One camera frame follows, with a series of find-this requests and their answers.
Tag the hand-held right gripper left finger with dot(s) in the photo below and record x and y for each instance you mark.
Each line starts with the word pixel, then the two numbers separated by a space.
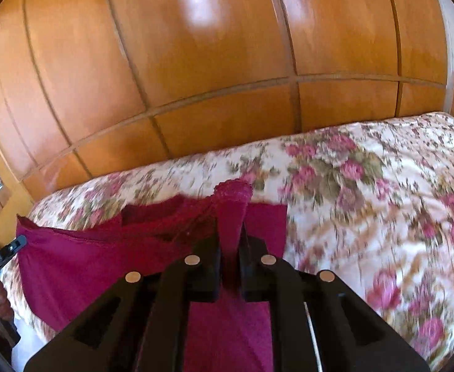
pixel 207 265

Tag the dark red cloth garment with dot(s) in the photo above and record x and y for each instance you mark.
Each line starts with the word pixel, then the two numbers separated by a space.
pixel 95 255

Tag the floral bedspread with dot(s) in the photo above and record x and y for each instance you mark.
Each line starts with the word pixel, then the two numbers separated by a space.
pixel 366 201

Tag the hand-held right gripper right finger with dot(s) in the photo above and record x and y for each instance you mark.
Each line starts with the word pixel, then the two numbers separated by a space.
pixel 252 267

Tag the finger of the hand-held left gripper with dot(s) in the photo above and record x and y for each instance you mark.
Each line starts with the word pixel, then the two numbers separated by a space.
pixel 17 243

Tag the wooden wardrobe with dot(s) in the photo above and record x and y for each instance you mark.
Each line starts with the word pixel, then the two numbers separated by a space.
pixel 172 66

